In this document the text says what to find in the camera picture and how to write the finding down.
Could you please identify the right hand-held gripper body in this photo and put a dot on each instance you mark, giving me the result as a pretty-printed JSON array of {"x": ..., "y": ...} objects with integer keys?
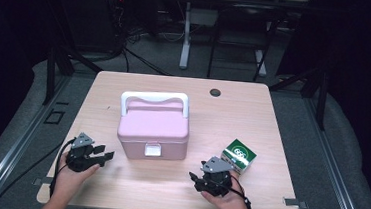
[{"x": 216, "y": 180}]

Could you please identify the person's right hand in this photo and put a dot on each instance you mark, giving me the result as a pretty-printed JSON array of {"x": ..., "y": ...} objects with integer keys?
[{"x": 232, "y": 203}]

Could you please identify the white desk leg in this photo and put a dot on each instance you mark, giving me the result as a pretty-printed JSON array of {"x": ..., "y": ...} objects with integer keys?
[
  {"x": 260, "y": 60},
  {"x": 185, "y": 41}
]

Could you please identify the person's left hand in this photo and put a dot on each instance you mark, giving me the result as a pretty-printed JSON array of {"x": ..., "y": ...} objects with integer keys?
[{"x": 68, "y": 180}]

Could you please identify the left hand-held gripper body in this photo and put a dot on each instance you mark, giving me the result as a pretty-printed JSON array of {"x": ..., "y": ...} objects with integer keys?
[{"x": 80, "y": 158}]

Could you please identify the metal floor rail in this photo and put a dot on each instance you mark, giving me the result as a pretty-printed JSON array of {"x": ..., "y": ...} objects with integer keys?
[
  {"x": 335, "y": 169},
  {"x": 20, "y": 145}
]

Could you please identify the black chair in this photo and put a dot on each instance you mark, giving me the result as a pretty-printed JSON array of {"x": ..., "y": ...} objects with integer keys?
[{"x": 238, "y": 25}]

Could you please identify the black metal stand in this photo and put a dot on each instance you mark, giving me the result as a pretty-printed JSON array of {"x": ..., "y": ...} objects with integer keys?
[
  {"x": 321, "y": 101},
  {"x": 50, "y": 74}
]

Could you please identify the green and white carton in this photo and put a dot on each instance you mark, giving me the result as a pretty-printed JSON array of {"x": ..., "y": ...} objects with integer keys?
[{"x": 240, "y": 154}]

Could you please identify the black equipment rack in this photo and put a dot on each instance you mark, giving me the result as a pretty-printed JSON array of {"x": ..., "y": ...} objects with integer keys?
[{"x": 90, "y": 20}]

